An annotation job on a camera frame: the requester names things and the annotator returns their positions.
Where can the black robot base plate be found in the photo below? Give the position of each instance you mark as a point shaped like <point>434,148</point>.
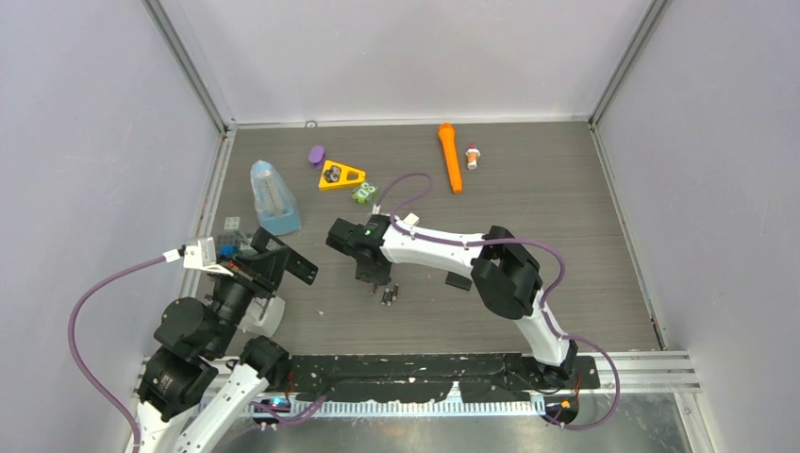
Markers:
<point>493,377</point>

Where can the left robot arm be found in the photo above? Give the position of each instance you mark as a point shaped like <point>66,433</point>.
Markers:
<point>193,334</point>

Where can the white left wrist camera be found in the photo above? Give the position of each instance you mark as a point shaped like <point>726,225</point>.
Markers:
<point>200,255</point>

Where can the blue transparent plastic container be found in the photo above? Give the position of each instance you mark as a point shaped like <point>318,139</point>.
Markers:
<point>276,207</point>

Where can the purple cylinder toy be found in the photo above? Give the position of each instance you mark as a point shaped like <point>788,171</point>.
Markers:
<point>317,156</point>

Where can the white rectangular thermometer device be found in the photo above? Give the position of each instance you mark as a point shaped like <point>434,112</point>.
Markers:
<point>411,219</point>

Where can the yellow triangle shape toy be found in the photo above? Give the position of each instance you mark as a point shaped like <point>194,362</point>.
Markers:
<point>350,177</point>

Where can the blue lego brick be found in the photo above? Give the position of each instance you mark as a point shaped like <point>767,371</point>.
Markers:
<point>229,251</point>

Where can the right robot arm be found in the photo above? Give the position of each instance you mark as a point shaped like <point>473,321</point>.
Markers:
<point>496,263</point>

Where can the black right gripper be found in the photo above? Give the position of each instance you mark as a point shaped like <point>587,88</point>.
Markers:
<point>381,277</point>

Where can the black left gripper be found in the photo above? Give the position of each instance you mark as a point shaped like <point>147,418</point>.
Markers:
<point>262,269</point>

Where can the grey lego baseplate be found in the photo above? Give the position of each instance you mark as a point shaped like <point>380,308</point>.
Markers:
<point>242,239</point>

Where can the green owl toy block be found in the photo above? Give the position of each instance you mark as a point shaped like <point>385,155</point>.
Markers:
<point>365,193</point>

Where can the black remote battery cover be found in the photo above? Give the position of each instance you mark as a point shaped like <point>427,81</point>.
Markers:
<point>459,282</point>

